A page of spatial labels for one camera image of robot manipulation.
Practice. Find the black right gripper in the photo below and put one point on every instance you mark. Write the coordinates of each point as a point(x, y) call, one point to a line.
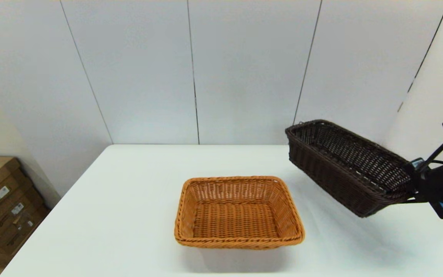
point(442, 184)

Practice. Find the dark brown wicker basket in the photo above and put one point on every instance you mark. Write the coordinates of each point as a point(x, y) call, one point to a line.
point(340, 169)

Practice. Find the orange wicker basket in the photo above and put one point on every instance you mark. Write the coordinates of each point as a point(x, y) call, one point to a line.
point(240, 215)

